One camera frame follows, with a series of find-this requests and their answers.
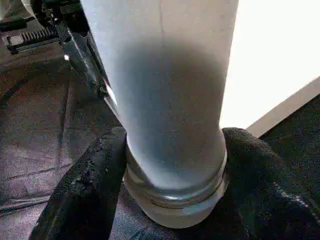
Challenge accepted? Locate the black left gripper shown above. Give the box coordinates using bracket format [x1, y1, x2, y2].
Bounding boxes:
[0, 0, 112, 100]

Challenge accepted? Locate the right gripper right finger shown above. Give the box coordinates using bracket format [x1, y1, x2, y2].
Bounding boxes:
[219, 127, 320, 240]

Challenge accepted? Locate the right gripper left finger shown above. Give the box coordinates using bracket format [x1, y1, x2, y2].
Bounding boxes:
[29, 127, 129, 240]

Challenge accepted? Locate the white plastic table leg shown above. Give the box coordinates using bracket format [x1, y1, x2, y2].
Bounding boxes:
[81, 0, 238, 208]

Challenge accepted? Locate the white plastic table top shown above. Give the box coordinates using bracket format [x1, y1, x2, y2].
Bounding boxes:
[99, 0, 320, 230]

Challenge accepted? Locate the black mat cloth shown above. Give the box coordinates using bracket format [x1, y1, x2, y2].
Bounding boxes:
[0, 0, 320, 240]

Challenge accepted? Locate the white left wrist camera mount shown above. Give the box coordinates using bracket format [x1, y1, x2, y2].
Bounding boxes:
[21, 0, 36, 12]

